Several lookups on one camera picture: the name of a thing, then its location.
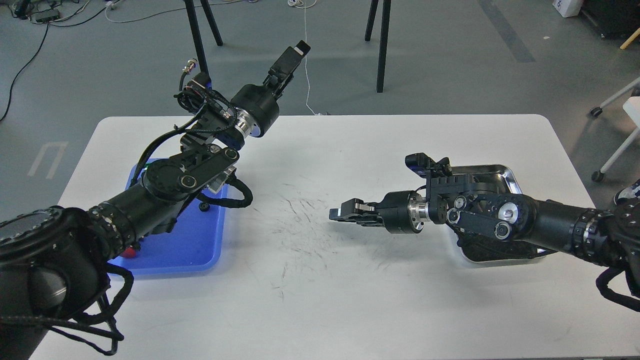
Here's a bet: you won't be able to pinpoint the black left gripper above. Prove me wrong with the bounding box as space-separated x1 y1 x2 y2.
231 40 311 138

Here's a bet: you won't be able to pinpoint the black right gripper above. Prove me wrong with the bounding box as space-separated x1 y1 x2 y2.
328 190 430 234

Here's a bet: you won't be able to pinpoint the small black gear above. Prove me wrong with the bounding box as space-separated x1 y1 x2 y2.
198 202 211 212

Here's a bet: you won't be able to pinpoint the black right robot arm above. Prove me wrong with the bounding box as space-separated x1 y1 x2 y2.
328 153 640 312

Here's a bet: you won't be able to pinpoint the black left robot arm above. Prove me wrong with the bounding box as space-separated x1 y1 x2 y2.
0 41 311 360

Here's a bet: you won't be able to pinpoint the black tripod legs left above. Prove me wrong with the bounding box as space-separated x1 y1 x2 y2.
183 0 224 76

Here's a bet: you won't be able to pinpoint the black tripod legs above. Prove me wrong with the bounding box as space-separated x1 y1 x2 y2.
364 0 392 93
183 0 224 76

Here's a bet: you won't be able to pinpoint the black tripod legs right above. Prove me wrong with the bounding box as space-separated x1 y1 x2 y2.
364 0 392 93

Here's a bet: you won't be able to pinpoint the silver metal tray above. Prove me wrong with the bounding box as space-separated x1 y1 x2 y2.
452 164 555 267

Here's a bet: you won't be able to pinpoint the blue plastic tray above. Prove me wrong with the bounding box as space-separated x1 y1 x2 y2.
107 159 231 275

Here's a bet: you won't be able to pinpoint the white box on floor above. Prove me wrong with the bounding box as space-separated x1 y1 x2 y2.
551 0 584 18

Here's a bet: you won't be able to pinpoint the white cable on floor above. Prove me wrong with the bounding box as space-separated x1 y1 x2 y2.
287 0 325 116

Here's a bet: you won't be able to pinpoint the red push button switch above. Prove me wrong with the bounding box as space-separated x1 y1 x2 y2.
119 247 138 259

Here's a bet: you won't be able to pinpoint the black cables on floor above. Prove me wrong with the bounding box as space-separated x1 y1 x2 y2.
0 0 121 124

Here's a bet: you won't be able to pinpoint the white chair frame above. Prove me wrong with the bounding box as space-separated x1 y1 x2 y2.
590 75 640 183

